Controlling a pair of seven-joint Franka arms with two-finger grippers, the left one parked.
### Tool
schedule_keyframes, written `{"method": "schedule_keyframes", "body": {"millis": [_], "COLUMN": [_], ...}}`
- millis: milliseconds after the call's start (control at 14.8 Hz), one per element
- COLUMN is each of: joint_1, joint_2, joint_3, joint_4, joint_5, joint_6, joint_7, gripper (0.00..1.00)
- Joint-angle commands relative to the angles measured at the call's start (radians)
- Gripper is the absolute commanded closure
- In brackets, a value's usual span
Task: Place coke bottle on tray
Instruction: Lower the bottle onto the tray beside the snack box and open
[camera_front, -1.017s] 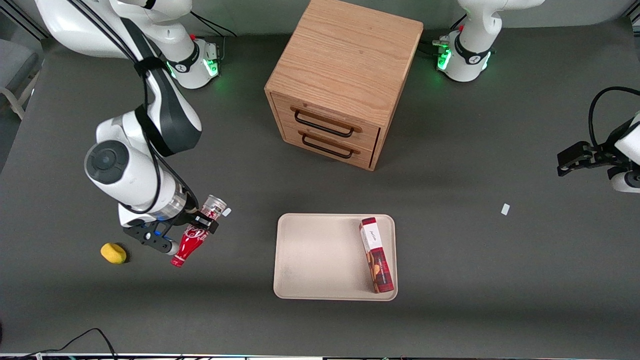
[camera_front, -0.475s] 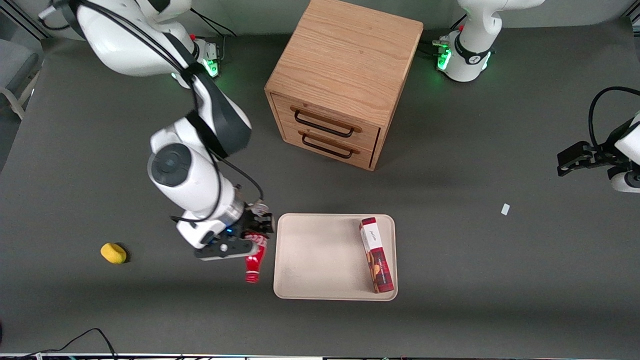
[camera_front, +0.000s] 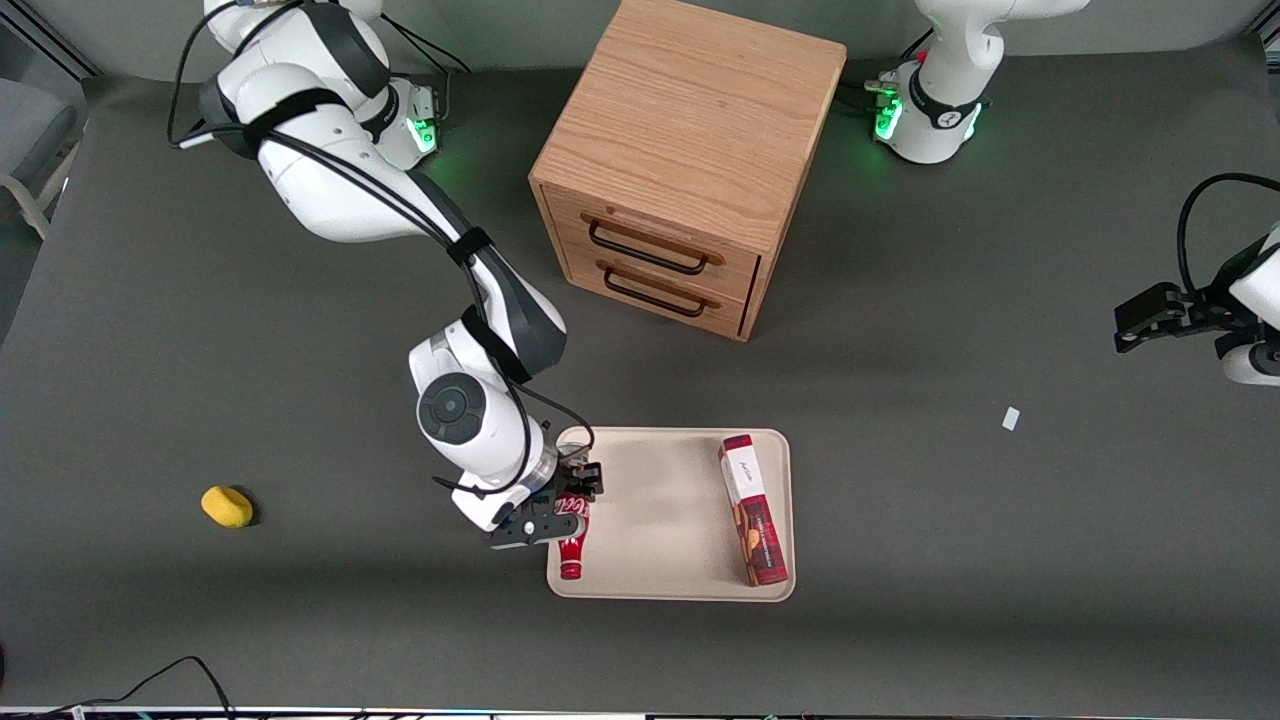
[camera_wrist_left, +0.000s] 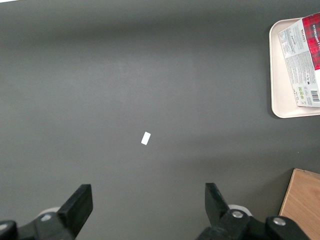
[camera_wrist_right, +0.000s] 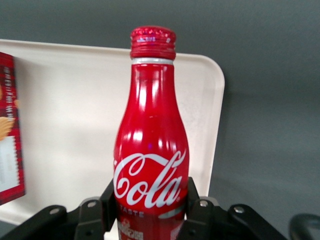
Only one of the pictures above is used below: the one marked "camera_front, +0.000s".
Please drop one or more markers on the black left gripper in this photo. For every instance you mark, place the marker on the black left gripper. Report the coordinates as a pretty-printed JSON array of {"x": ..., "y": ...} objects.
[{"x": 1207, "y": 307}]

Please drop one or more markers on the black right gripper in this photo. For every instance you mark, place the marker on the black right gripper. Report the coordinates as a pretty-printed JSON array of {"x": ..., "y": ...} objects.
[{"x": 577, "y": 478}]

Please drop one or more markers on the red coke bottle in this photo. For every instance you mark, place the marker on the red coke bottle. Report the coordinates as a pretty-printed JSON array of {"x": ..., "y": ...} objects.
[{"x": 572, "y": 550}]

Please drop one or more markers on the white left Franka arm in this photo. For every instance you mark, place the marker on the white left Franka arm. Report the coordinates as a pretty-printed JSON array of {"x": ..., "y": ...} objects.
[{"x": 945, "y": 95}]

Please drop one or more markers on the beige plastic tray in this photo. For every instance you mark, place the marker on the beige plastic tray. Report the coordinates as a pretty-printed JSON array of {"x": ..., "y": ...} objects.
[{"x": 660, "y": 520}]

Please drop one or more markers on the small white paper scrap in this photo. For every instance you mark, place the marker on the small white paper scrap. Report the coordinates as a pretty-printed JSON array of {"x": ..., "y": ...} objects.
[{"x": 1011, "y": 419}]

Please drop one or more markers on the red tartan cookie box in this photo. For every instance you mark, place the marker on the red tartan cookie box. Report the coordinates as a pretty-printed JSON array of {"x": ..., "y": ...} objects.
[{"x": 752, "y": 510}]

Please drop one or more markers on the wooden drawer front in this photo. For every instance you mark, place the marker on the wooden drawer front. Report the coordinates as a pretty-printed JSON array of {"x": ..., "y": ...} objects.
[
  {"x": 655, "y": 295},
  {"x": 655, "y": 245}
]

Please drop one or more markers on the yellow sponge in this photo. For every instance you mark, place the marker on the yellow sponge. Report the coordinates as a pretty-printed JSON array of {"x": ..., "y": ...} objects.
[{"x": 227, "y": 506}]

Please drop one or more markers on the wooden drawer cabinet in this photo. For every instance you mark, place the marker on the wooden drawer cabinet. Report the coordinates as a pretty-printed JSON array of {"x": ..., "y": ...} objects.
[{"x": 690, "y": 130}]

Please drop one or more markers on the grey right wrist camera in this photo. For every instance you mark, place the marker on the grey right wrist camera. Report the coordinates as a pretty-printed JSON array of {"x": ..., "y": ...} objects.
[{"x": 522, "y": 530}]

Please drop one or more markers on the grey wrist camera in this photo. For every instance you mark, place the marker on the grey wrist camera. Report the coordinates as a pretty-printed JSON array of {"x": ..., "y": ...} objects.
[
  {"x": 1255, "y": 362},
  {"x": 522, "y": 530}
]

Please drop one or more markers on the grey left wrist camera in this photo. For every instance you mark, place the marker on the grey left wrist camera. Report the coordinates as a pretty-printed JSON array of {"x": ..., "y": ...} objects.
[{"x": 1255, "y": 362}]

